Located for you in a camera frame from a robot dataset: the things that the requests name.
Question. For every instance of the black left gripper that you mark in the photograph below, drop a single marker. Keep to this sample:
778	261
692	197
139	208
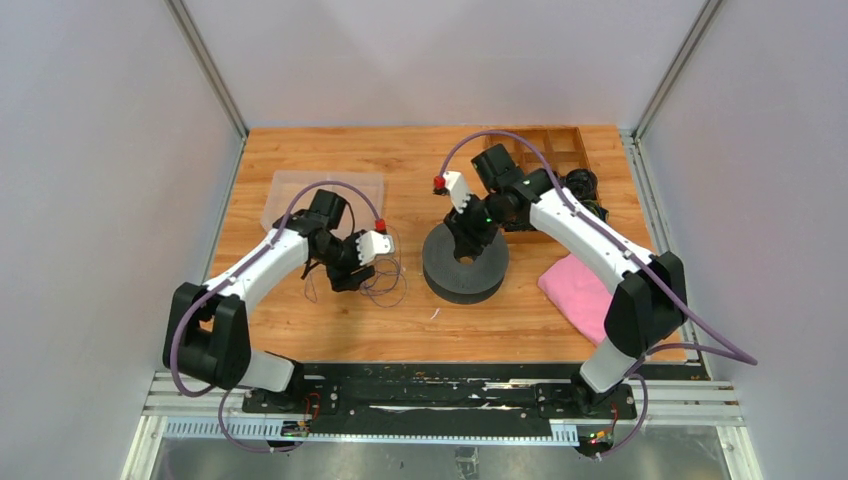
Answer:
342	281

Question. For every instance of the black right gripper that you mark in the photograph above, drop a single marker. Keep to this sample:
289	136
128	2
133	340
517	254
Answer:
470	241

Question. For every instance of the dark grey filament spool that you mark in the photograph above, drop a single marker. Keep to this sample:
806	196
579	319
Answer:
458	282

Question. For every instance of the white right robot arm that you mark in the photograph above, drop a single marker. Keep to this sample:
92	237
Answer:
648	290

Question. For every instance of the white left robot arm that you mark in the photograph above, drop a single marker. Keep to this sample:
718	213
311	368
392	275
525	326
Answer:
207	342

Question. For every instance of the clear plastic divided tray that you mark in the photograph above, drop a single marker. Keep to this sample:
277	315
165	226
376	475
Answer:
286	184

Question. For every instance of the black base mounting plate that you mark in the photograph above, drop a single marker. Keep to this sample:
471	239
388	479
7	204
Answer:
442	399

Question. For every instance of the pink cloth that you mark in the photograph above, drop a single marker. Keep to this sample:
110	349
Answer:
579	295

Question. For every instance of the wooden compartment organizer tray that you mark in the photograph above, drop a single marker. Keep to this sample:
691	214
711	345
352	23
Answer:
564	150

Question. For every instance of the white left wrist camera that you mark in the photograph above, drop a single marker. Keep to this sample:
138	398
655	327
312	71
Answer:
372	244

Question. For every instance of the aluminium corner frame post right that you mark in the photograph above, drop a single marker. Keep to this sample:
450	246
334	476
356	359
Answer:
699	27

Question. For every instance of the aluminium corner frame post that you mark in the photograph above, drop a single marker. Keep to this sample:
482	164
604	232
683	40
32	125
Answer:
699	27
196	43

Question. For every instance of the aluminium corner frame post left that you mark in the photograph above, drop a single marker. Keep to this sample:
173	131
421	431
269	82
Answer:
196	43

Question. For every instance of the aluminium rail frame front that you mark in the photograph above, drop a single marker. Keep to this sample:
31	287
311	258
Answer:
689	427

